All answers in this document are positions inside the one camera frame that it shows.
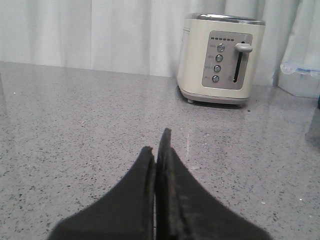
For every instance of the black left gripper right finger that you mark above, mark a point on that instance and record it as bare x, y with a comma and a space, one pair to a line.
187, 211

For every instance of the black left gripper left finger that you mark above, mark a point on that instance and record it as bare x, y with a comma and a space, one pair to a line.
126, 212

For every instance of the cream toaster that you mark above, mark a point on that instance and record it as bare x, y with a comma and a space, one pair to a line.
218, 58

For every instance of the clear plastic container blue lid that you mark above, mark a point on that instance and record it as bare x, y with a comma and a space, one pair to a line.
299, 80

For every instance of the white curtain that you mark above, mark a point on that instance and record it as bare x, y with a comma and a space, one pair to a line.
144, 36

